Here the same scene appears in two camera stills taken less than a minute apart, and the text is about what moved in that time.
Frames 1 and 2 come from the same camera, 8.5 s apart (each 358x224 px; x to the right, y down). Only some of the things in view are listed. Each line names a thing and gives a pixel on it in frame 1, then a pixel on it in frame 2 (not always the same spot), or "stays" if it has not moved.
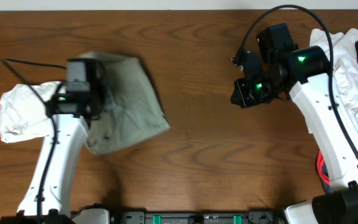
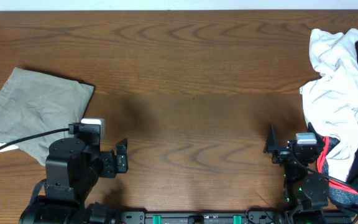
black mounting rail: [196, 217] stays
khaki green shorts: [132, 108] -> [29, 103]
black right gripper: [241, 93] -> [281, 149]
